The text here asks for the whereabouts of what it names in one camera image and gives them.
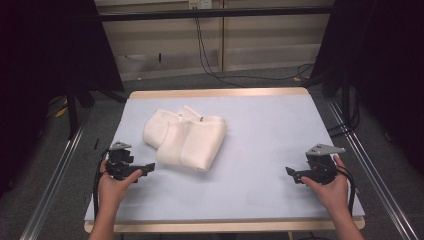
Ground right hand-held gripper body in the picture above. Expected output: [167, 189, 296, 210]
[304, 143, 347, 186]

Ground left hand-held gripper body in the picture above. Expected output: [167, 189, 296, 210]
[105, 141, 136, 182]

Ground white zip-up garment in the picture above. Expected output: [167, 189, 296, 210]
[142, 105, 229, 173]

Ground person's right hand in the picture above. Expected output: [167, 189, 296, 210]
[300, 155, 351, 214]

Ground person's left hand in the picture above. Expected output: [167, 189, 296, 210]
[97, 159, 144, 214]

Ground light blue table mat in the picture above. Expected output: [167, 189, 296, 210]
[84, 94, 366, 224]

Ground black metal stand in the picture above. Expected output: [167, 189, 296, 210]
[64, 84, 128, 141]

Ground wooden table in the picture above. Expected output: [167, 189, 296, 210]
[83, 87, 366, 234]

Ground black curtain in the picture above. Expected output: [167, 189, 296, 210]
[309, 0, 424, 176]
[0, 0, 125, 198]

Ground black horizontal bar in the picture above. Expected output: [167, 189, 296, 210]
[99, 5, 335, 23]

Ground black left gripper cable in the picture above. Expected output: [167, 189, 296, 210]
[92, 148, 112, 222]

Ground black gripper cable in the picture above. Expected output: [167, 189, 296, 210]
[335, 164, 357, 218]
[92, 148, 112, 222]

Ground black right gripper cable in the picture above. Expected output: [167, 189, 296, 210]
[335, 164, 357, 218]

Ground black floor cables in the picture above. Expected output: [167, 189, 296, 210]
[327, 93, 362, 140]

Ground aluminium floor rail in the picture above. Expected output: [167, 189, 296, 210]
[19, 119, 89, 240]
[325, 99, 420, 240]

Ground black wall cable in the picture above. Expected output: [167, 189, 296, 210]
[193, 7, 316, 89]

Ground white wall socket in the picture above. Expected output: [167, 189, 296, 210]
[187, 0, 214, 10]

